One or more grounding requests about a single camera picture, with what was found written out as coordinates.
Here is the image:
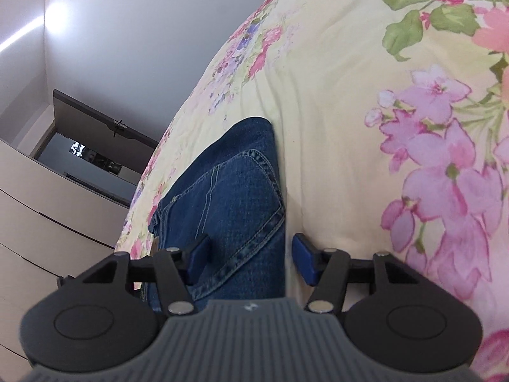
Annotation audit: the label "dark door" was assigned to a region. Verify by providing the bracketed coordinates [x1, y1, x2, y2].
[53, 89, 160, 149]

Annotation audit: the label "floral bedspread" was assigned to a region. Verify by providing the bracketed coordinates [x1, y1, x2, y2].
[115, 0, 509, 382]

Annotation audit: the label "blue denim pants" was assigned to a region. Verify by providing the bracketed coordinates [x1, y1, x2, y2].
[147, 117, 287, 313]

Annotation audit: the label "beige wardrobe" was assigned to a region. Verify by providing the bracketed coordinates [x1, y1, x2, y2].
[0, 137, 136, 367]

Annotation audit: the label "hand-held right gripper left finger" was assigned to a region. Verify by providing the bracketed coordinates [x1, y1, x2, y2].
[81, 234, 212, 315]

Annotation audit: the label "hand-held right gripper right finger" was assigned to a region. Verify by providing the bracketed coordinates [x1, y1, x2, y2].
[291, 234, 418, 314]

